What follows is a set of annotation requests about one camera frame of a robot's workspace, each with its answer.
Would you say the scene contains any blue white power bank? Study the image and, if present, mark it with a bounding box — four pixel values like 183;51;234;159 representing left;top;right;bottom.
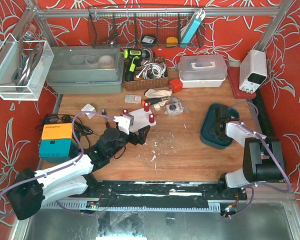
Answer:
180;8;206;47

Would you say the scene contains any white peg board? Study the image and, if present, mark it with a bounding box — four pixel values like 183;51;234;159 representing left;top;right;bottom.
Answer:
128;108;157;133

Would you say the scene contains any green black cordless drill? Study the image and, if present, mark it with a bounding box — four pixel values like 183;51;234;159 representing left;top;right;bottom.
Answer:
123;48;152;82

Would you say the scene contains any white bench power supply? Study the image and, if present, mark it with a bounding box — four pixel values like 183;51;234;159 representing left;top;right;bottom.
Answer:
238;49;267;94

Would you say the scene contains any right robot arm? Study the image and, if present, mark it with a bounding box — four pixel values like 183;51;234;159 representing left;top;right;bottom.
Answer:
213;105;291;195

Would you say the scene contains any white plug adapter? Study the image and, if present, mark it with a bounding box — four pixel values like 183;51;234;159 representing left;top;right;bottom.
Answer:
81;103;97;119

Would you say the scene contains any yellow teal device box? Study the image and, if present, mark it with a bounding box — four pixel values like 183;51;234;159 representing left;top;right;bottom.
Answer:
39;122;81;163

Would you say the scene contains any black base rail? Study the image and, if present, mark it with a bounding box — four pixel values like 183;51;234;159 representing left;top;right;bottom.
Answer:
72;180;248;209

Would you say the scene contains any grey lidded storage box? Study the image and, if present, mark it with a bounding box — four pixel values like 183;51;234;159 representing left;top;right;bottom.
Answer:
46;46;124;95

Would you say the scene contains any black wire shelf basket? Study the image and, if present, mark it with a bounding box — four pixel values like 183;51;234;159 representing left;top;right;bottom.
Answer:
87;3;205;49

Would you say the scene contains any small white metal bracket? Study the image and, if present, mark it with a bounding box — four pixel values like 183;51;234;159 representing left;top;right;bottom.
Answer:
170;97;181;103

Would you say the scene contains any white clear storage box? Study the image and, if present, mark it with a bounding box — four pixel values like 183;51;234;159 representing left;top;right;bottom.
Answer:
178;54;228;88

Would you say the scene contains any red handled ratchet wrench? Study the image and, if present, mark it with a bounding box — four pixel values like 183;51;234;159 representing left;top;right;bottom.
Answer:
101;108;111;129

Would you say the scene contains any clear drill bit case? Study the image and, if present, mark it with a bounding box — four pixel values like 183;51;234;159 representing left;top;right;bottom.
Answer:
124;94;142;104

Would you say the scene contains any yellow tape measure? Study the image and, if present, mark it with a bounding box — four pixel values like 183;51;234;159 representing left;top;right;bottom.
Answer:
166;36;179;48

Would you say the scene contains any black tape measure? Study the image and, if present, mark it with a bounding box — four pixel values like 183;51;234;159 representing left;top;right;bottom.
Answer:
140;34;157;48

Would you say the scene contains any orange cube adapter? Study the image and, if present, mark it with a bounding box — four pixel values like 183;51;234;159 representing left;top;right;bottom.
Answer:
168;78;183;94

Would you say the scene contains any woven wicker basket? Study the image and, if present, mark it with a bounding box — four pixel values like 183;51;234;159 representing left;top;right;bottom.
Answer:
122;57;169;91

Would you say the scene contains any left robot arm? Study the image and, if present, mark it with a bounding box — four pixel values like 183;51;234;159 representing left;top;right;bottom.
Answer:
6;125;151;221

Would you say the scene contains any orange black screwdriver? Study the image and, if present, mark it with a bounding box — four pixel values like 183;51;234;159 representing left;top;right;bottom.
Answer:
141;96;171;106

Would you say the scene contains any beige work glove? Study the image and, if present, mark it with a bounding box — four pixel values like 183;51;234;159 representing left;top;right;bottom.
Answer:
144;89;173;111

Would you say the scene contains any white coiled cable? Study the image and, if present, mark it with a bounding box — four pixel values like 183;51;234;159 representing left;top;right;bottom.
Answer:
136;62;167;80

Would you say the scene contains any clear acrylic wall bin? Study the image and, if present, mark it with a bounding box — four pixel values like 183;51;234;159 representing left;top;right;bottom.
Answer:
0;34;54;101

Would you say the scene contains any red book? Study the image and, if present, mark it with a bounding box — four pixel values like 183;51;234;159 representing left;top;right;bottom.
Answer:
227;66;257;100

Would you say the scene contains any teal plastic tray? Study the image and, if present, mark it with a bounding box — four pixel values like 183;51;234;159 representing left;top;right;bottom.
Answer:
199;103;233;150

